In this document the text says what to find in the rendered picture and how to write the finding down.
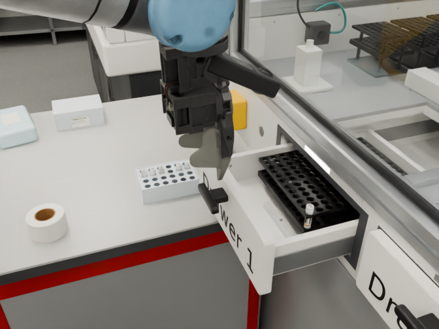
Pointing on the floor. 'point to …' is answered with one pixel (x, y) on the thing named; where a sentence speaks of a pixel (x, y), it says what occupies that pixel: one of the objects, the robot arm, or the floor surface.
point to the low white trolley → (113, 234)
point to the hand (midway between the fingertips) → (219, 164)
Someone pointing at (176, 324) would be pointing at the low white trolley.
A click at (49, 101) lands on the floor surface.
